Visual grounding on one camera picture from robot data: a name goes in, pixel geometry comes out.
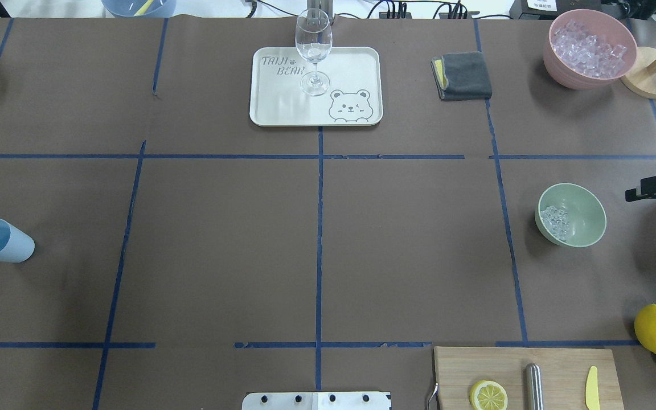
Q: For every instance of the green bowl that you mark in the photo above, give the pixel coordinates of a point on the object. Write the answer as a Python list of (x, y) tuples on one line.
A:
[(586, 215)]

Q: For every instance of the light blue plastic cup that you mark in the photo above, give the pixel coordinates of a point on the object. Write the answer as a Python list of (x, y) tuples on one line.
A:
[(15, 246)]

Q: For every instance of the ice cubes in green bowl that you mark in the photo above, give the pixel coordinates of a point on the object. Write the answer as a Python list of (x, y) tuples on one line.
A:
[(555, 220)]

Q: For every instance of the pink bowl with ice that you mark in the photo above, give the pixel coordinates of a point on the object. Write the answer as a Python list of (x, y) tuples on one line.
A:
[(587, 49)]

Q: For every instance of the wooden cutting board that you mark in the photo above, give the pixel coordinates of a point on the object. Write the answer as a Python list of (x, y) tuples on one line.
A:
[(563, 374)]

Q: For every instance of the yellow plastic knife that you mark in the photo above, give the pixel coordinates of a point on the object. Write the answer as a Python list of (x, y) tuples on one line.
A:
[(592, 396)]

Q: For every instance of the grey folded cloth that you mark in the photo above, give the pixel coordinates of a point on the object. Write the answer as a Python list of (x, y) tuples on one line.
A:
[(462, 76)]

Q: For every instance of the lemon half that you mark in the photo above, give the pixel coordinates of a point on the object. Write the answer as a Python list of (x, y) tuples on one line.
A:
[(488, 394)]

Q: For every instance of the clear wine glass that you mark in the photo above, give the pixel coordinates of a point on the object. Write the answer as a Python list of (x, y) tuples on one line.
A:
[(313, 41)]

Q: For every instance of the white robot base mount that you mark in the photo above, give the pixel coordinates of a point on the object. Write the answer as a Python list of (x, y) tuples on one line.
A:
[(318, 400)]

